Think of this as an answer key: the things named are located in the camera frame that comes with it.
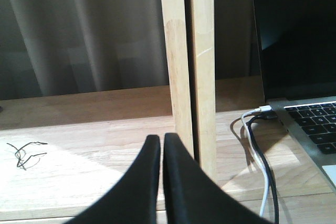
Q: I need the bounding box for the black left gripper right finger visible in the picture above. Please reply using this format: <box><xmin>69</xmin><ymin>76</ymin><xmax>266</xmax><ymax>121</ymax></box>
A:
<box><xmin>163</xmin><ymin>133</ymin><xmax>269</xmax><ymax>223</ymax></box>

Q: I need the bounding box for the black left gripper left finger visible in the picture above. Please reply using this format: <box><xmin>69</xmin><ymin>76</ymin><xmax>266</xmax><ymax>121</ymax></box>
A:
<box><xmin>67</xmin><ymin>135</ymin><xmax>161</xmax><ymax>223</ymax></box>

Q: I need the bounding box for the light wooden shelf unit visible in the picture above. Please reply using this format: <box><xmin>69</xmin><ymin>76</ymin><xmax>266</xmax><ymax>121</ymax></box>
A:
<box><xmin>0</xmin><ymin>0</ymin><xmax>336</xmax><ymax>224</ymax></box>

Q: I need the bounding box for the grey curtain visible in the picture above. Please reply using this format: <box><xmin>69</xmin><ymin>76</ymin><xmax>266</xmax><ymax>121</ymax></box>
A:
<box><xmin>0</xmin><ymin>0</ymin><xmax>263</xmax><ymax>101</ymax></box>

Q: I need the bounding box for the grey laptop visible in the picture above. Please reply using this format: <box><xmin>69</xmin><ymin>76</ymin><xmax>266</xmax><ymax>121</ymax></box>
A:
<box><xmin>253</xmin><ymin>0</ymin><xmax>335</xmax><ymax>187</ymax></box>

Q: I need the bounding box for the black laptop cable left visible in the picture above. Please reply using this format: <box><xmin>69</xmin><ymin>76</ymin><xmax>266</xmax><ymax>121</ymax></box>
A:
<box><xmin>247</xmin><ymin>112</ymin><xmax>279</xmax><ymax>224</ymax></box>

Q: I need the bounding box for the white laptop cable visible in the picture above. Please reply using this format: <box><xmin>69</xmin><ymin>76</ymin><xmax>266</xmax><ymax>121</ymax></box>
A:
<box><xmin>240</xmin><ymin>105</ymin><xmax>272</xmax><ymax>217</ymax></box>

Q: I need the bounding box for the thin black wire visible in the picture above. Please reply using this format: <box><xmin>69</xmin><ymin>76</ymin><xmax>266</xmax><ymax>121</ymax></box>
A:
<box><xmin>6</xmin><ymin>141</ymin><xmax>48</xmax><ymax>171</ymax></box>

